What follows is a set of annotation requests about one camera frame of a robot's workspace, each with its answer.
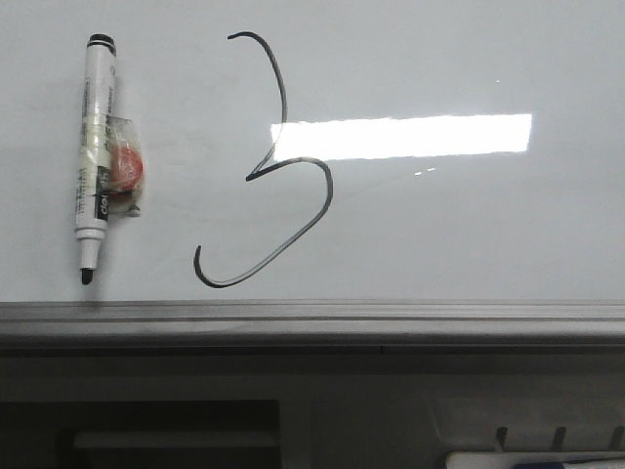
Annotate red magnet taped to marker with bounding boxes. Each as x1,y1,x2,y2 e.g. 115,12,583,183
108,117,146,217

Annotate white marker tray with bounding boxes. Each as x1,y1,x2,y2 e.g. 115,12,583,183
444,425,624,468

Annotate white whiteboard with aluminium frame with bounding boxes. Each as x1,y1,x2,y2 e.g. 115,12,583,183
1,1,624,351

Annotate white black-ink whiteboard marker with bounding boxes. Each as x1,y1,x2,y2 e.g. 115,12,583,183
75,33,116,285

